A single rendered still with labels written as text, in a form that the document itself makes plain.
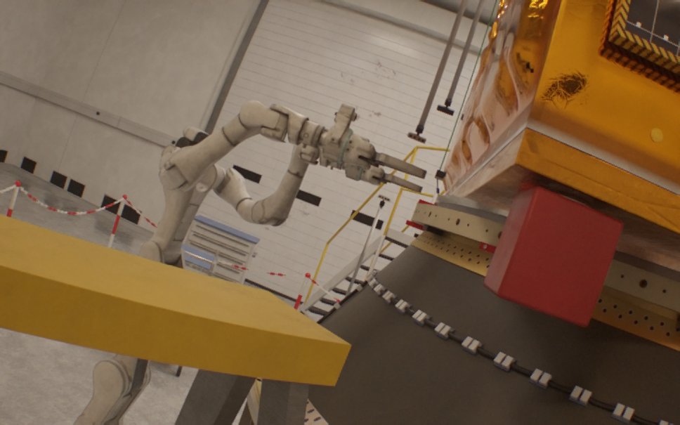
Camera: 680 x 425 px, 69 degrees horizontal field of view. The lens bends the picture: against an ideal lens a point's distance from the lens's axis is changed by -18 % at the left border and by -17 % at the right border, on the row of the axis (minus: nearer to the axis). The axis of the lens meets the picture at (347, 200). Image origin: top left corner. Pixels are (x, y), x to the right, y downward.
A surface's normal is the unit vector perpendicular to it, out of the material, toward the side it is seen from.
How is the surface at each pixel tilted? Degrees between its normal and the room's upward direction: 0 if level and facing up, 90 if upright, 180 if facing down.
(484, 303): 62
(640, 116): 95
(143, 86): 90
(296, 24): 90
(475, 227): 90
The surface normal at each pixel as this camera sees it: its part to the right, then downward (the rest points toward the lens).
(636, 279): -0.59, -0.23
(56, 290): 0.61, 0.22
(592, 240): -0.11, -0.05
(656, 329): -0.30, -0.63
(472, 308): -0.54, -0.71
